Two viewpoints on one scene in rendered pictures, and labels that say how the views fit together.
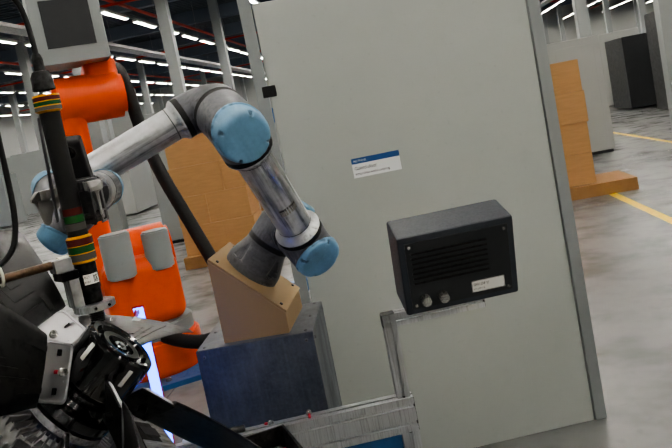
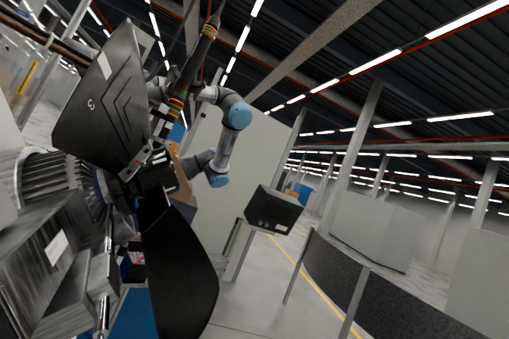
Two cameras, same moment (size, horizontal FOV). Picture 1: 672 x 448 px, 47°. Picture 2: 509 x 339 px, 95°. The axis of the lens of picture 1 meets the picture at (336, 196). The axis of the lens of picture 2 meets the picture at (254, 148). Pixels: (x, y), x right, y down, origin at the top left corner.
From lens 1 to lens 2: 0.74 m
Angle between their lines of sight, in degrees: 23
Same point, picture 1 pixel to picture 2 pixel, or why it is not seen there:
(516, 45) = (278, 153)
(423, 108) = (244, 153)
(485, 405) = not seen: hidden behind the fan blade
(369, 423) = not seen: hidden behind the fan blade
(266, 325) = (179, 195)
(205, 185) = not seen: hidden behind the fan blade
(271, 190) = (229, 144)
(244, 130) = (245, 115)
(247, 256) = (188, 163)
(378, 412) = (213, 258)
